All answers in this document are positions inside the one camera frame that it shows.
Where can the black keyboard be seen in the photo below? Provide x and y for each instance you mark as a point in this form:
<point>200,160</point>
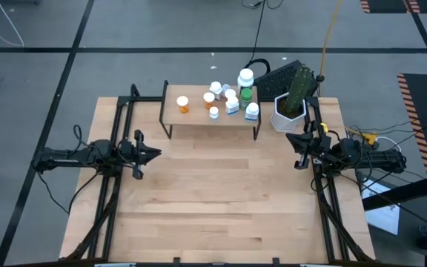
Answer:
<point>276,81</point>

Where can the large white medicine bottle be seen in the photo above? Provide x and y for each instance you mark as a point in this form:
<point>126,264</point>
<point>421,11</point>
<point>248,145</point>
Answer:
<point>245,78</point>

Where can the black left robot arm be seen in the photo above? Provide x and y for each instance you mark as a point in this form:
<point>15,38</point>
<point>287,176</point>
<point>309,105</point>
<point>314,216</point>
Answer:
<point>72,157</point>

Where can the green cactus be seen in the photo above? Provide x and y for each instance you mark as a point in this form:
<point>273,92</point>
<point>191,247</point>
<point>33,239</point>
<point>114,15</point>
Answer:
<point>299,91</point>

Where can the white cap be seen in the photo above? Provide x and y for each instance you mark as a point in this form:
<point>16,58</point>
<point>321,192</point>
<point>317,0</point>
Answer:
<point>182,104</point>

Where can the wooden shelf with black legs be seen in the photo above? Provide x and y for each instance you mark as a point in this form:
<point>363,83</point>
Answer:
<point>195,115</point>

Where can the black round knob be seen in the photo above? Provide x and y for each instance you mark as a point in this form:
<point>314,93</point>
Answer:
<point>320,78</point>

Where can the small translucent pink bottle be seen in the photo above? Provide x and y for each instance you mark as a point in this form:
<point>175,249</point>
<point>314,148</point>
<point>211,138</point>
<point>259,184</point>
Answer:
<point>226,88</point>

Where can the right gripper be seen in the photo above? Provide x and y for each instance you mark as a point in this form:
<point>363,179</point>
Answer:
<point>319,146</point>

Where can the green medicine bottle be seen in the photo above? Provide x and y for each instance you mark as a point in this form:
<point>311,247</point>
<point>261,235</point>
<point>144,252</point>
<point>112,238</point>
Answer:
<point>246,97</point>

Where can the black beam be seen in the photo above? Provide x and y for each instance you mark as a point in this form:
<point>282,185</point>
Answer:
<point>406,191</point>

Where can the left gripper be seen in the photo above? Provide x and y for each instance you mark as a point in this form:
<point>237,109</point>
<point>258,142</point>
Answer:
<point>130,153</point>

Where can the monitor with white screen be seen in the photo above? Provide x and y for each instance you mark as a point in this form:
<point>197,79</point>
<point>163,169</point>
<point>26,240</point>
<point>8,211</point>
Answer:
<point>384,215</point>

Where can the white hexagonal plant pot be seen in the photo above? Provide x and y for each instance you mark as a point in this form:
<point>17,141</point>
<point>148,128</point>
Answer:
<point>282,124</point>

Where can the slim white medicine bottle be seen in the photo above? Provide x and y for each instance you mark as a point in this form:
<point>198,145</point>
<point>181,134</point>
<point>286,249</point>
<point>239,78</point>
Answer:
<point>214,112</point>

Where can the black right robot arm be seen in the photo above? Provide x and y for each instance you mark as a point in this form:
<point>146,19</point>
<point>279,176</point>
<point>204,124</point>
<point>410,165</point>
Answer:
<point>369,159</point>

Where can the white bottle with blue label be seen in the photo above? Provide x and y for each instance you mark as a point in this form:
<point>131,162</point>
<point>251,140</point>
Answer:
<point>232,105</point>
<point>252,111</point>

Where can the yellow power strip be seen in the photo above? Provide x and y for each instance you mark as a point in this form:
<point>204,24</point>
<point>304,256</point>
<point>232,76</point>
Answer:
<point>370,138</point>

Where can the small white medicine bottle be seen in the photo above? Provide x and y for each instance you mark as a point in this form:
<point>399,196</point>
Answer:
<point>215,90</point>

